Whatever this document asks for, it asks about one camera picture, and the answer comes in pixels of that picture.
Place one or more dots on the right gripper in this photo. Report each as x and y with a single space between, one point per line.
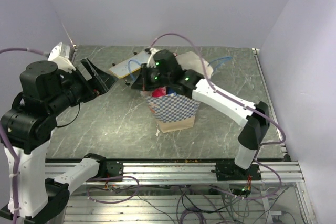
142 83

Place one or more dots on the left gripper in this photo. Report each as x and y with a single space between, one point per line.
91 91

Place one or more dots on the pink snack packet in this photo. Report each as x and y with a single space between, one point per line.
159 92

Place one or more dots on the blue snack packet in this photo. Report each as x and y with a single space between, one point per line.
170 92

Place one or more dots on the checkered paper bag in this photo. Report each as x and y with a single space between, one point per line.
179 112

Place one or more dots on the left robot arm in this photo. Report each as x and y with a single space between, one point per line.
26 131

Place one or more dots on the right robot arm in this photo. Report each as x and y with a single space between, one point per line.
251 117

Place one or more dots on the yellow framed whiteboard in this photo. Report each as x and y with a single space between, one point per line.
128 66

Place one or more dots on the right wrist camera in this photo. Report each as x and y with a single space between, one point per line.
151 52

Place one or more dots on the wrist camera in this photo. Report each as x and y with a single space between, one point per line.
151 52
60 55

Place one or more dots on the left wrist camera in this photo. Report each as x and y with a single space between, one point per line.
60 55

